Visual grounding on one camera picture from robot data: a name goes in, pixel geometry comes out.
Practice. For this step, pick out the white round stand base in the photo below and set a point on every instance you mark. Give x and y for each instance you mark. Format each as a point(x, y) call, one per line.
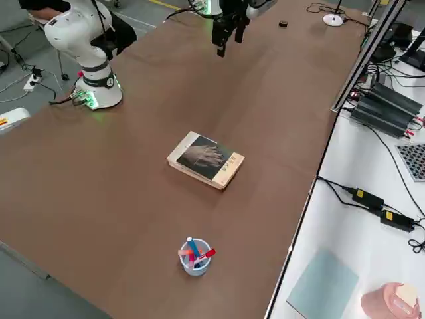
point(333, 20)

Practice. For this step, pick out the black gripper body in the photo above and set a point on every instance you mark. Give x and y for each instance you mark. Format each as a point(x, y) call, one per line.
point(232, 10)

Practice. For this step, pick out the dark book with hands cover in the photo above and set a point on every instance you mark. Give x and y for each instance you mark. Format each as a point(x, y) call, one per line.
point(206, 156)

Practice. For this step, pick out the blue marker white cap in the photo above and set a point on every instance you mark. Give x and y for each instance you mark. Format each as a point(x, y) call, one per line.
point(193, 247)

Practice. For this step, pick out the perforated metal plate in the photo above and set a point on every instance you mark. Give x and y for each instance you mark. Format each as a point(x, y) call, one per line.
point(413, 163)

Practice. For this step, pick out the white box orange sticker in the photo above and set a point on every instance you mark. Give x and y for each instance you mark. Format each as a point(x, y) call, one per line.
point(13, 119)

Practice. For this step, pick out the red marker pen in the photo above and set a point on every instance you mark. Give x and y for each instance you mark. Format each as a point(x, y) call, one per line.
point(210, 253)

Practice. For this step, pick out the pink roll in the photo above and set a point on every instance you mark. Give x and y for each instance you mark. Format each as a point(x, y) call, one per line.
point(382, 300)

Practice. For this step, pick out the clear plastic pen cup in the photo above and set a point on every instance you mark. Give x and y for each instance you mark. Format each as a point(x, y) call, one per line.
point(199, 270)

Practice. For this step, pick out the pale green sheet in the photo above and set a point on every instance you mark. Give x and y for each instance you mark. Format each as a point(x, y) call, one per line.
point(322, 289)

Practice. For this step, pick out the aluminium frame post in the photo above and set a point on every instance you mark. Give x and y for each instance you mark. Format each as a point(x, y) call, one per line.
point(366, 54)

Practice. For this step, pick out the black monitor stand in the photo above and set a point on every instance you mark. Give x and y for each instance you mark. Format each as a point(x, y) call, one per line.
point(415, 60)

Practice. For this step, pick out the orange marker pen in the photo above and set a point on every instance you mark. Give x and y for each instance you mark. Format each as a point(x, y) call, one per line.
point(189, 254)

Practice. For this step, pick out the white power strip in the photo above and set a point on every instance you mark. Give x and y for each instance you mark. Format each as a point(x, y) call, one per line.
point(31, 83)

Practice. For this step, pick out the small brown tape roll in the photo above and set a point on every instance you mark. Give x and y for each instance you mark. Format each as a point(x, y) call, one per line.
point(283, 23)

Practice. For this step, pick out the dark finned power supply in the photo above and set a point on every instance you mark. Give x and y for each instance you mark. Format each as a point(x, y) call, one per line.
point(382, 118)
point(395, 98)

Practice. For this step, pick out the black adapter yellow label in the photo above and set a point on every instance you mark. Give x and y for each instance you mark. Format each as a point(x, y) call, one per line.
point(396, 220)
point(367, 196)

